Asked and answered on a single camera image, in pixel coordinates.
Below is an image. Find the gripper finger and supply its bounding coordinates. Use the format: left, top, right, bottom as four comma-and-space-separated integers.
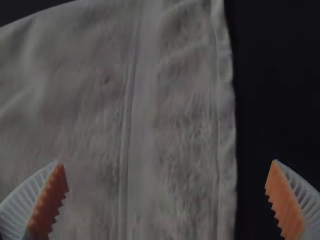
0, 161, 70, 240
264, 158, 320, 240

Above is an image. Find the pale towel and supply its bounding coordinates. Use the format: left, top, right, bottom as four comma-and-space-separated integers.
0, 0, 238, 240

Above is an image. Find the black mat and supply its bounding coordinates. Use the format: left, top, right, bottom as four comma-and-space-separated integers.
0, 0, 320, 240

